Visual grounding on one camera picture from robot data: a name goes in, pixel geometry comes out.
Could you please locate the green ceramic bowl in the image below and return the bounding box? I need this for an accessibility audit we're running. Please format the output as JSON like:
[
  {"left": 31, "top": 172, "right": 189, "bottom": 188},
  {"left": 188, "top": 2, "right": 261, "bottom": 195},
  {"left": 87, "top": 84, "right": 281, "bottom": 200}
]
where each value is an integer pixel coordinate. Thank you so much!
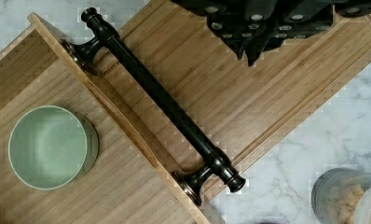
[{"left": 7, "top": 105, "right": 99, "bottom": 190}]

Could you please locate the glass jar with brown sugar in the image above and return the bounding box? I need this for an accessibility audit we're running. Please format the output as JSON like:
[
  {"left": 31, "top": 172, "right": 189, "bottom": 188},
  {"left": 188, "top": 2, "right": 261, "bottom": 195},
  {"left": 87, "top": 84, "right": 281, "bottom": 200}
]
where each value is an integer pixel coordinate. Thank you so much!
[{"left": 311, "top": 168, "right": 371, "bottom": 224}]

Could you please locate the wooden drawer with black handle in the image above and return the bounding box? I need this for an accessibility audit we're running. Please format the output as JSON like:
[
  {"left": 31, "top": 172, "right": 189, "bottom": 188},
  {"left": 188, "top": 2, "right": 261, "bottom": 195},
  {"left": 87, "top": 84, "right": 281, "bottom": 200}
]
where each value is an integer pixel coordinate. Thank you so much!
[{"left": 0, "top": 7, "right": 247, "bottom": 224}]

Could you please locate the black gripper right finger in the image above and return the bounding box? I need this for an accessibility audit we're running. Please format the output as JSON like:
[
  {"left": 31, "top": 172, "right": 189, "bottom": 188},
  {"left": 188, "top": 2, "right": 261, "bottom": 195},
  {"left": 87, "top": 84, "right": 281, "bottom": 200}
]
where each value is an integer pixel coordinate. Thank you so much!
[{"left": 245, "top": 0, "right": 371, "bottom": 66}]

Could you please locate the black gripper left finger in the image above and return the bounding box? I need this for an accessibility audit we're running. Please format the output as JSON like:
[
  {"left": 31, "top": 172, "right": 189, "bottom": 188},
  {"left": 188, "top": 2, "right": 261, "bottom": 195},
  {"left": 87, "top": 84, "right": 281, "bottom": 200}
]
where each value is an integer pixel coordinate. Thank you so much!
[{"left": 171, "top": 0, "right": 279, "bottom": 60}]

